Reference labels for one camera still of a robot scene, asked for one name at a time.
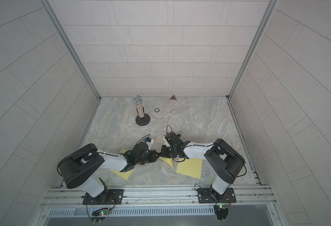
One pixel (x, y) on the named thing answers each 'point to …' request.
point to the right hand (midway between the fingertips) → (159, 155)
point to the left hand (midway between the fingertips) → (162, 156)
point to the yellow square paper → (168, 160)
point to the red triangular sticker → (173, 97)
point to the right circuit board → (221, 211)
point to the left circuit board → (99, 214)
